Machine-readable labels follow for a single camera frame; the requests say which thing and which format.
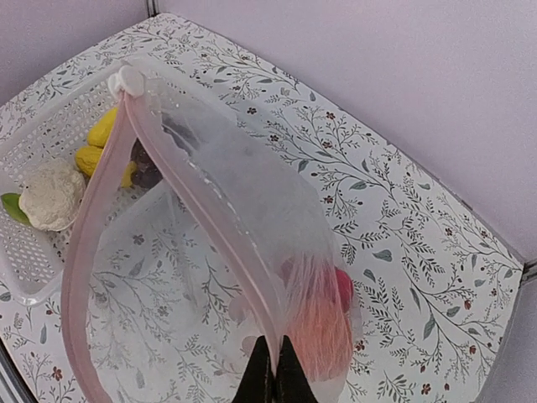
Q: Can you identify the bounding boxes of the yellow toy fruit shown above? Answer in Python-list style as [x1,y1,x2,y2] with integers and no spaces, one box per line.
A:
[87,107,117,149]
[75,145,137,188]

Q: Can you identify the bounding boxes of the white toy cauliflower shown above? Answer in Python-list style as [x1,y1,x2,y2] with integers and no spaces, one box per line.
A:
[18,158,86,232]

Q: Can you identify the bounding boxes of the orange toy pumpkin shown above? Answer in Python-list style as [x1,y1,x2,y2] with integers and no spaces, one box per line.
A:
[286,299,352,382]

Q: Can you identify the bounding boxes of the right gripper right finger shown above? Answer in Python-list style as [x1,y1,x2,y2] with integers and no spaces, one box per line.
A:
[274,336,317,403]

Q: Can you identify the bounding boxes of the right aluminium frame post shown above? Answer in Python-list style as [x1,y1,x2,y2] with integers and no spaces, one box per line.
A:
[521,259,537,284]

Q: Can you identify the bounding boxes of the floral table mat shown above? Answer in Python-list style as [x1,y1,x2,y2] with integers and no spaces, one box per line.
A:
[1,14,524,402]

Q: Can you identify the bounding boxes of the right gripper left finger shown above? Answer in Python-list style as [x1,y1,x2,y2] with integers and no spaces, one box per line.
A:
[232,336,273,403]

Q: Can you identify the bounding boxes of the aluminium frame post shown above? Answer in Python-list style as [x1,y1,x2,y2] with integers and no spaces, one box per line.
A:
[521,259,537,284]
[144,0,160,17]

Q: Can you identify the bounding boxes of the white plastic basket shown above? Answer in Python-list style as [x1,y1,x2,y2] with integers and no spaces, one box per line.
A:
[1,69,116,306]

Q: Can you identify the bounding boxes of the left aluminium frame post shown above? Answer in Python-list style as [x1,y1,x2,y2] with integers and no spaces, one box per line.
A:
[144,0,160,17]

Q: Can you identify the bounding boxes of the clear zip top bag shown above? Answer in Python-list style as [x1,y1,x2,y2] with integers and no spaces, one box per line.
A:
[61,58,361,402]

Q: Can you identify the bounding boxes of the red toy pepper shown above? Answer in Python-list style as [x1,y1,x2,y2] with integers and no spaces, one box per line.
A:
[280,258,356,314]

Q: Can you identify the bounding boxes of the purple toy grapes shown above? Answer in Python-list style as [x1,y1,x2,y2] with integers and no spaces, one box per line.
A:
[131,139,163,189]

